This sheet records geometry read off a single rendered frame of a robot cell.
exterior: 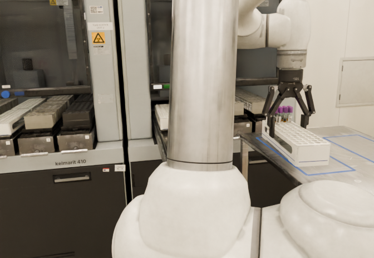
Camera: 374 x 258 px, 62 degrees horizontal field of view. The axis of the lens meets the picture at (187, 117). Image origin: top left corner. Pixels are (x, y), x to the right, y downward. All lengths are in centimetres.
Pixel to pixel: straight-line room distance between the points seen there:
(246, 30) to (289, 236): 67
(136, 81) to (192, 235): 104
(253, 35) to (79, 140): 81
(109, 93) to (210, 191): 104
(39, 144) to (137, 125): 41
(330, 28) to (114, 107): 214
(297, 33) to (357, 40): 220
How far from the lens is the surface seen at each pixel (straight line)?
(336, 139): 122
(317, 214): 41
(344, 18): 310
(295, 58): 101
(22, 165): 145
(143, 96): 140
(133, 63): 138
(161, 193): 43
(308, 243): 41
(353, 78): 320
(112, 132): 144
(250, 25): 96
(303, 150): 92
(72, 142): 137
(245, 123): 143
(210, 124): 43
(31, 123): 146
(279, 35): 100
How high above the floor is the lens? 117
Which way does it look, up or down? 14 degrees down
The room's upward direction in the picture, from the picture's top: 1 degrees counter-clockwise
